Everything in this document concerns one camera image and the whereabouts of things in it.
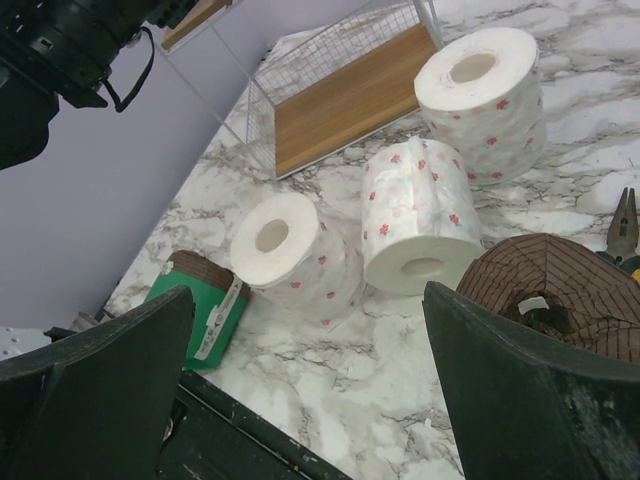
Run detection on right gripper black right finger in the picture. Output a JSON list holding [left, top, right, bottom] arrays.
[[423, 282, 639, 479]]

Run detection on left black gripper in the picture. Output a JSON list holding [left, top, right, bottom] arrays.
[[1, 0, 190, 169]]

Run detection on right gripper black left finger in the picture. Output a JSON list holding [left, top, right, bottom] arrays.
[[1, 286, 194, 479]]

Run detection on brown paper roll green base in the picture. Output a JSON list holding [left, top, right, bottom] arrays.
[[457, 234, 639, 364]]

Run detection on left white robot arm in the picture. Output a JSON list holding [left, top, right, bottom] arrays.
[[1, 1, 193, 359]]

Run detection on green wrapped brown paper roll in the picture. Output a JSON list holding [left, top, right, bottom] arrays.
[[145, 250, 250, 371]]

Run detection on pink dotted paper roll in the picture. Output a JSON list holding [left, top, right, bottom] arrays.
[[361, 136, 484, 296]]

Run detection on plain white bottom paper roll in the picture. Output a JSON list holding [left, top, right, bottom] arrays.
[[414, 27, 547, 185]]

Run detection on black metal base rail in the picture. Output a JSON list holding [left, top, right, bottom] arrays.
[[44, 324, 351, 480]]

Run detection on yellow handled pliers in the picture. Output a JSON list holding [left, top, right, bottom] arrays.
[[596, 187, 639, 282]]

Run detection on white wire wooden shelf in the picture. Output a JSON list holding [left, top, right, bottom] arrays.
[[159, 1, 442, 179]]

